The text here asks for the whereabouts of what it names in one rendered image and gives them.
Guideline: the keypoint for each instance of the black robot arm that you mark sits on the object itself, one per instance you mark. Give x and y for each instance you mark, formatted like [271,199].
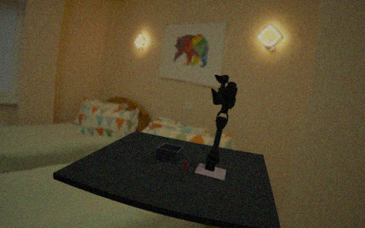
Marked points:
[213,155]

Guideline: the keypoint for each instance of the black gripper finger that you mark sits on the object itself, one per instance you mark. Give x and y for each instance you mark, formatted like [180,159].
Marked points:
[219,78]
[216,95]

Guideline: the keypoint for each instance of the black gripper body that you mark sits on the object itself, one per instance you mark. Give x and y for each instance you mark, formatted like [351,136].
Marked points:
[222,90]

